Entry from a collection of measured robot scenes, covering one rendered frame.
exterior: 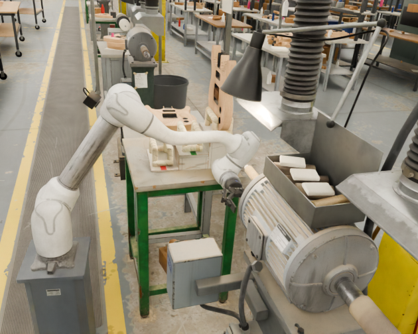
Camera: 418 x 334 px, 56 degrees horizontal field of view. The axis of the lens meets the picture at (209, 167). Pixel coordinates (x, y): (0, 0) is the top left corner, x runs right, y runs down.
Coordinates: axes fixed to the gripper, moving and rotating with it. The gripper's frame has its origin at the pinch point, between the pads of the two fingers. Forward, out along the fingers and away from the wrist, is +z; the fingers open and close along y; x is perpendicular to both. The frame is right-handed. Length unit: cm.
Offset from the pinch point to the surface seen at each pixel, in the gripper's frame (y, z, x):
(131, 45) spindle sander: 24, -230, 21
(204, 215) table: -21, -90, -62
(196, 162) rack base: 6, -56, -6
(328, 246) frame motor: 15, 65, 31
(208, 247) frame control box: 29.0, 31.3, 4.9
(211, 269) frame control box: 28.2, 35.9, -0.1
